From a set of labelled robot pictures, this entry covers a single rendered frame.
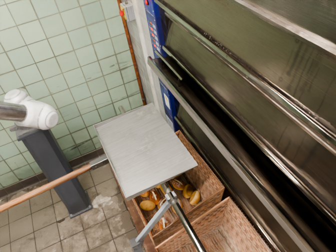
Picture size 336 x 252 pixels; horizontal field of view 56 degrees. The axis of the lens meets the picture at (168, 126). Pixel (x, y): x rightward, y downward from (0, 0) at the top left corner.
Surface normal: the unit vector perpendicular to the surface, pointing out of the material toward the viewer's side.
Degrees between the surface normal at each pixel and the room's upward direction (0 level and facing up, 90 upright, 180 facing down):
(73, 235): 0
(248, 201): 70
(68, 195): 90
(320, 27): 90
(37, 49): 90
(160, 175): 3
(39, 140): 90
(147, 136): 3
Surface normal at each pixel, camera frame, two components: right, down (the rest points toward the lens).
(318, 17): -0.90, 0.38
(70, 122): 0.41, 0.58
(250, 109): -0.89, 0.11
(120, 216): -0.14, -0.72
